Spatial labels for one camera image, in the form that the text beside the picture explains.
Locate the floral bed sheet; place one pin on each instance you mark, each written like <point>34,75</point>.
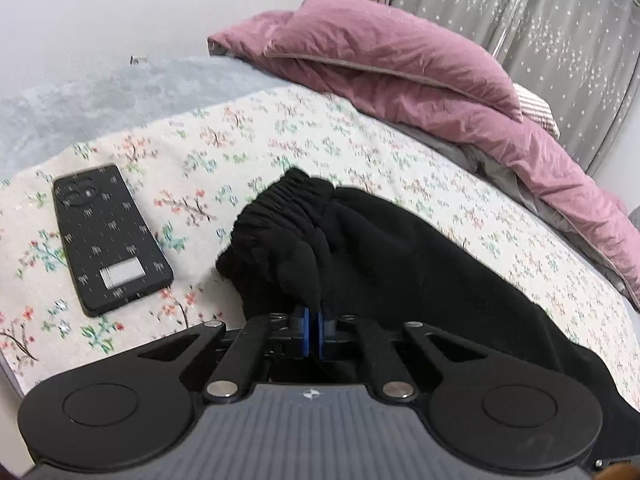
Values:
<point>190,176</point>

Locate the black phone with case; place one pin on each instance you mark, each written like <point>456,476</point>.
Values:
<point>112,254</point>

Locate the black pants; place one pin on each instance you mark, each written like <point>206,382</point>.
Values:
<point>305,245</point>

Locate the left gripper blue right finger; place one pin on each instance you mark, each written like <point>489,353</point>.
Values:
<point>317,335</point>

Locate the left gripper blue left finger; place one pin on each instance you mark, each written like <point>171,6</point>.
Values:
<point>306,333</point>

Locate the light blue fuzzy blanket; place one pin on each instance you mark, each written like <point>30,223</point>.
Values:
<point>40,122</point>

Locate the pink quilt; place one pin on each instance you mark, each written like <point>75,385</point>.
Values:
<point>406,70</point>

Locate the grey patterned curtain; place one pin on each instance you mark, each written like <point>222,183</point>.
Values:
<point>581,56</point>

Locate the striped pillow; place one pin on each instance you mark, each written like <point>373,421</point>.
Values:
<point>538,110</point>

